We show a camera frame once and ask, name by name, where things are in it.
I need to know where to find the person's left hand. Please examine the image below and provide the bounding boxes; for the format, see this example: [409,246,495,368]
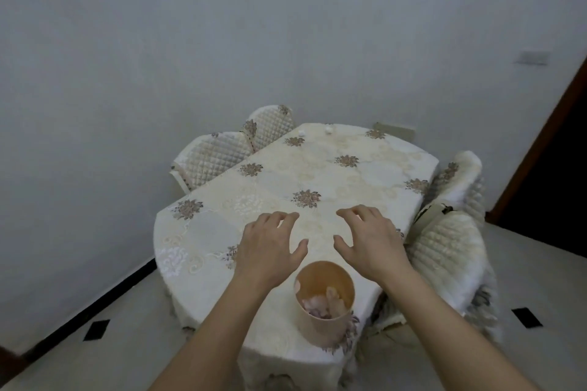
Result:
[232,211,309,290]

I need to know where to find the person's right hand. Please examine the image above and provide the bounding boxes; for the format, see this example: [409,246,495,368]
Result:
[333,205,413,291]

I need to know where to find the person's right forearm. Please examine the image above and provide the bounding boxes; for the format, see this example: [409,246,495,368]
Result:
[380,272,539,391]

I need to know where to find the person's left forearm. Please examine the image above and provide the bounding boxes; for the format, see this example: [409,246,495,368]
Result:
[149,278,271,391]

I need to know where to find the crumpled trash scraps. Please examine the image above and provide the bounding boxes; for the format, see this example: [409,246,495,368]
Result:
[298,285,347,318]

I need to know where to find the cream floral embroidered tablecloth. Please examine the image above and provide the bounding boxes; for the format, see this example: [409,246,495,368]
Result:
[153,122,441,391]

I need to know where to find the beige round waste bin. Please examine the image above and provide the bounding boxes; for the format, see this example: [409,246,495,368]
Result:
[293,261,356,348]

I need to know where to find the chair with quilted cream cover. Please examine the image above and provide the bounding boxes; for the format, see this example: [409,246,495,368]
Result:
[367,204,504,346]
[423,150,487,227]
[242,104,294,152]
[170,131,254,193]

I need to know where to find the brown wooden door frame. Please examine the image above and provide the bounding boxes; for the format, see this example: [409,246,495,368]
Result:
[485,56,587,225]

